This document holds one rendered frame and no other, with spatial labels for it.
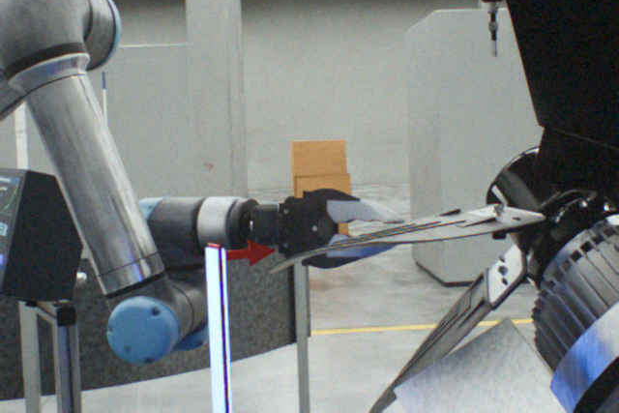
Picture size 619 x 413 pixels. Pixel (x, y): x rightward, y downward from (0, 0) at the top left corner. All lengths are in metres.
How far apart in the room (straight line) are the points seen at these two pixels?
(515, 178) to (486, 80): 6.07
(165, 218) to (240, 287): 1.80
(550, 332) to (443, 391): 0.13
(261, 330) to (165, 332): 2.01
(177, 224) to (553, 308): 0.46
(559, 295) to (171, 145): 6.08
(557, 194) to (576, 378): 0.22
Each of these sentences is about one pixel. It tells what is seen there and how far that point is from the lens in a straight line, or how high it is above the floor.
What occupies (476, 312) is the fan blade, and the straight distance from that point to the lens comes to 1.06.
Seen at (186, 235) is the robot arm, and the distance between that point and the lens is 1.07.
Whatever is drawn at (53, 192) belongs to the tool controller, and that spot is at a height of 1.22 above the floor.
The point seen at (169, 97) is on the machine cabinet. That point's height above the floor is 1.63.
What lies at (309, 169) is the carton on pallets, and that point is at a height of 0.93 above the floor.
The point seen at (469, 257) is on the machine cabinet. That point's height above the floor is 0.24.
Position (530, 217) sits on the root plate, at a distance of 0.97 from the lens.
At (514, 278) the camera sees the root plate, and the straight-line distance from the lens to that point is 1.05.
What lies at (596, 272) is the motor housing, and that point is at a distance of 0.89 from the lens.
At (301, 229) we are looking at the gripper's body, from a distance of 1.00.
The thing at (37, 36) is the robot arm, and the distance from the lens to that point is 0.99.
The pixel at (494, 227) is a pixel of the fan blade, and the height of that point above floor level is 1.19.
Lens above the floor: 1.29
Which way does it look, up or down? 3 degrees down
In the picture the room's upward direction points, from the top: 2 degrees counter-clockwise
